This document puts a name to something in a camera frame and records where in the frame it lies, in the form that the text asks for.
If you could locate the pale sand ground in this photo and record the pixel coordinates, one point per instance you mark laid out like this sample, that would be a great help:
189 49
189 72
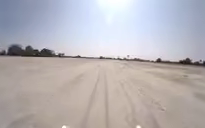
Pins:
100 96

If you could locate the robot's own part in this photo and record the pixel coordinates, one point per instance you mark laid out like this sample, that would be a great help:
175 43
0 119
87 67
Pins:
138 126
64 126

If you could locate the distant row of trees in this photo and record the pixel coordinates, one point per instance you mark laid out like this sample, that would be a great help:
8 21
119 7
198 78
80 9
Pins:
30 51

